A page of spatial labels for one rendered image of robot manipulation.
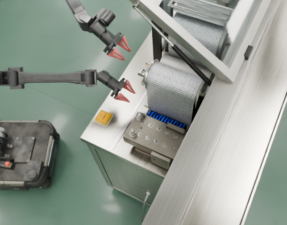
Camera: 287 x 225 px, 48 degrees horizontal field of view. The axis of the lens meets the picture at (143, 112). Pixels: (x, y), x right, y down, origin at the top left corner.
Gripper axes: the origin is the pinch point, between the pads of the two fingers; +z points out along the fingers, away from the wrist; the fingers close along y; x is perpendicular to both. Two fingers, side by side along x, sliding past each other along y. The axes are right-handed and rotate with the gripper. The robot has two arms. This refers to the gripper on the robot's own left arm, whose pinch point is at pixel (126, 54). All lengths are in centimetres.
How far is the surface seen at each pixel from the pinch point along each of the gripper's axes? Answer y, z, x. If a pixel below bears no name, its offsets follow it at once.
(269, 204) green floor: -11, 161, -36
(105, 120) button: 18.3, 18.9, -34.6
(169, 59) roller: -11.1, 17.8, 5.5
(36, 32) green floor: -84, -46, -208
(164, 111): 7.4, 33.4, -3.8
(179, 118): 7.5, 39.8, 1.4
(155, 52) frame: -26.2, 17.7, -17.3
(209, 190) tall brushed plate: 48, 36, 46
